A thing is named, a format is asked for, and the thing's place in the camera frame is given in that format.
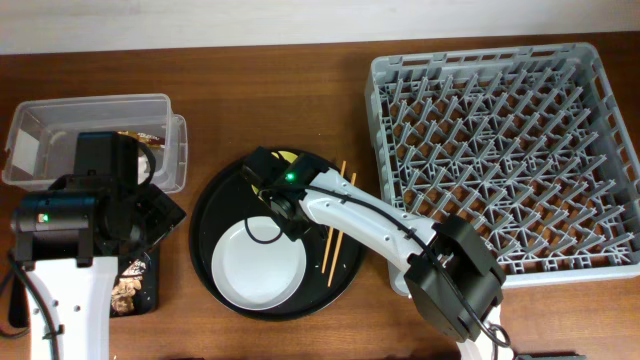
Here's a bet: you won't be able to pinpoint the gold snack wrapper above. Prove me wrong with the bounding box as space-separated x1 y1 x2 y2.
117 131 165 150

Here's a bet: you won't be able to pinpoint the grey plate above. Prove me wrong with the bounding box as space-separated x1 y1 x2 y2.
211 216 307 311

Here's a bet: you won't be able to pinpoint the food scraps and rice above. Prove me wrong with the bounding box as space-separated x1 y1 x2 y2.
111 260 147 316

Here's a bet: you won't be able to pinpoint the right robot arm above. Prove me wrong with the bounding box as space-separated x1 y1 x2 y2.
241 147 516 359

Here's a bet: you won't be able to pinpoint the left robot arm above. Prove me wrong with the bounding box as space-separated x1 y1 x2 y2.
8 132 186 359

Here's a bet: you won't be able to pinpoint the grey dishwasher rack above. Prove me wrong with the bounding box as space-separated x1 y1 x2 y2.
364 43 639 288

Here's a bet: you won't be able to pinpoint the yellow bowl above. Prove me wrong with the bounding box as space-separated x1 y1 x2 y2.
251 149 298 194

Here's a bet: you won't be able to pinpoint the black rectangular tray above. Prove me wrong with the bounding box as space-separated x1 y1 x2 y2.
1 248 160 328

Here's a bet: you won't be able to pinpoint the round black serving tray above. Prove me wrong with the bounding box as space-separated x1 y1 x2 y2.
189 159 367 321

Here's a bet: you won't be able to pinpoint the clear plastic bin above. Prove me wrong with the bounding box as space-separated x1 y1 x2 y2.
1 94 188 194

